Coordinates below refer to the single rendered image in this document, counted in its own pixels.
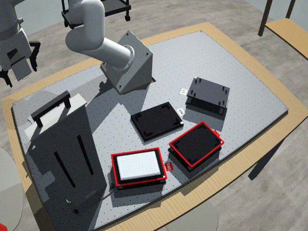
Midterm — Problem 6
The black rectangular nest with red border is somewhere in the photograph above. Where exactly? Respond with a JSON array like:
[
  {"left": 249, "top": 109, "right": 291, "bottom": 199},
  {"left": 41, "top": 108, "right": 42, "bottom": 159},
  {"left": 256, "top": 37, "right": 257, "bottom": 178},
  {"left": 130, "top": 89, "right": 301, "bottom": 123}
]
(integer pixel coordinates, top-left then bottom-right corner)
[
  {"left": 168, "top": 121, "right": 224, "bottom": 172},
  {"left": 111, "top": 147, "right": 167, "bottom": 191}
]

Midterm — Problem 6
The white microplate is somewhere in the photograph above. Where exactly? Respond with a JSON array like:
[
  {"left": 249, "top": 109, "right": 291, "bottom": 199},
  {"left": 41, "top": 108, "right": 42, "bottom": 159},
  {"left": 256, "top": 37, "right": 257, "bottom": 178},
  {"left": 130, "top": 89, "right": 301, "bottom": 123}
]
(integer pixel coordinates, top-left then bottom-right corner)
[{"left": 117, "top": 151, "right": 161, "bottom": 180}]

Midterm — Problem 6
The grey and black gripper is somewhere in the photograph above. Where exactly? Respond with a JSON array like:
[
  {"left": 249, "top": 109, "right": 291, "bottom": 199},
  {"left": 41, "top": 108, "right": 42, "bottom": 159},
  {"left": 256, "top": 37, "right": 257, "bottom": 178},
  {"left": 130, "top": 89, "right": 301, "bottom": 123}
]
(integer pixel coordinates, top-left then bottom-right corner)
[{"left": 0, "top": 27, "right": 41, "bottom": 87}]

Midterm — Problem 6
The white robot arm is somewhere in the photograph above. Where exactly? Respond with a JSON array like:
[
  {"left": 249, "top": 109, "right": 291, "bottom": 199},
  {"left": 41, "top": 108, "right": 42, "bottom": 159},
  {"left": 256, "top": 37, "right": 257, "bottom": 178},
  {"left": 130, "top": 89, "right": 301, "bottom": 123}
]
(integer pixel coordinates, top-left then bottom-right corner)
[{"left": 0, "top": 0, "right": 135, "bottom": 81}]

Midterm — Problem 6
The dark grey rectangular nest with corner posts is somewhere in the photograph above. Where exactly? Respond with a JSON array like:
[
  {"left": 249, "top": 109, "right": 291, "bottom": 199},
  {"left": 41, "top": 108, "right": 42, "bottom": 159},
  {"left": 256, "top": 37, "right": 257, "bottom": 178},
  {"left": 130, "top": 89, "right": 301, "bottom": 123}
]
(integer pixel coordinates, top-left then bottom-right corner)
[{"left": 186, "top": 76, "right": 230, "bottom": 116}]

